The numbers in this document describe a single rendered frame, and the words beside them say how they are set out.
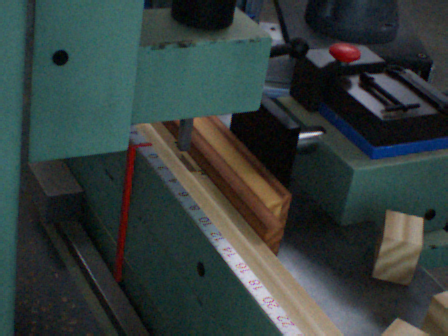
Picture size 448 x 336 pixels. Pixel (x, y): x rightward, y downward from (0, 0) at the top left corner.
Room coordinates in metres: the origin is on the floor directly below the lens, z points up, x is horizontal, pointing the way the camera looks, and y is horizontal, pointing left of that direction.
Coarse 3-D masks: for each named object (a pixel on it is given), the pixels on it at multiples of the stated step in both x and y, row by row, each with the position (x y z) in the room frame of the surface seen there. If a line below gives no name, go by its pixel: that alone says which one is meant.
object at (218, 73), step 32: (160, 32) 0.67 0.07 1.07; (192, 32) 0.68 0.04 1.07; (224, 32) 0.69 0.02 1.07; (256, 32) 0.71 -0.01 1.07; (160, 64) 0.65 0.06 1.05; (192, 64) 0.67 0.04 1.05; (224, 64) 0.68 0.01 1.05; (256, 64) 0.70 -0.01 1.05; (160, 96) 0.65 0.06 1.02; (192, 96) 0.67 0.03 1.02; (224, 96) 0.68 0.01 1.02; (256, 96) 0.70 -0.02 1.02
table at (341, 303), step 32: (64, 160) 0.82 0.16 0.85; (96, 160) 0.75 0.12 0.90; (96, 192) 0.75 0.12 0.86; (128, 224) 0.68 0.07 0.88; (288, 224) 0.69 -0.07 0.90; (320, 224) 0.70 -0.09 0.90; (352, 224) 0.71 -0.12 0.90; (128, 256) 0.68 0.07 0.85; (160, 256) 0.63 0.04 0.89; (288, 256) 0.64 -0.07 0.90; (320, 256) 0.65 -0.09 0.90; (352, 256) 0.66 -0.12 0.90; (160, 288) 0.62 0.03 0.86; (320, 288) 0.61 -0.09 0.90; (352, 288) 0.61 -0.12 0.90; (384, 288) 0.62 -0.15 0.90; (416, 288) 0.63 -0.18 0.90; (192, 320) 0.57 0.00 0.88; (352, 320) 0.57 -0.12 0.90; (384, 320) 0.58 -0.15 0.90; (416, 320) 0.59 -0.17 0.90
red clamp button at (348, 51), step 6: (330, 48) 0.81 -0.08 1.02; (336, 48) 0.81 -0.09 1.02; (342, 48) 0.81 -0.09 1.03; (348, 48) 0.81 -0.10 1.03; (354, 48) 0.82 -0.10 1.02; (336, 54) 0.80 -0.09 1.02; (342, 54) 0.80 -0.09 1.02; (348, 54) 0.80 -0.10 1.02; (354, 54) 0.81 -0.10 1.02; (360, 54) 0.81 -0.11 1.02; (342, 60) 0.80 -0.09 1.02; (348, 60) 0.80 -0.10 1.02; (354, 60) 0.80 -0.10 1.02
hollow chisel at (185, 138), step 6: (180, 120) 0.71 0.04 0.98; (186, 120) 0.70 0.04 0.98; (192, 120) 0.70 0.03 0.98; (180, 126) 0.71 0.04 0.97; (186, 126) 0.70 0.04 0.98; (192, 126) 0.71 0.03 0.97; (180, 132) 0.70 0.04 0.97; (186, 132) 0.70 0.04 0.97; (180, 138) 0.70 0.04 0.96; (186, 138) 0.70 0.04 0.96; (180, 144) 0.70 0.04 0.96; (186, 144) 0.70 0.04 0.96; (180, 150) 0.70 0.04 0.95; (186, 150) 0.70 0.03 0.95
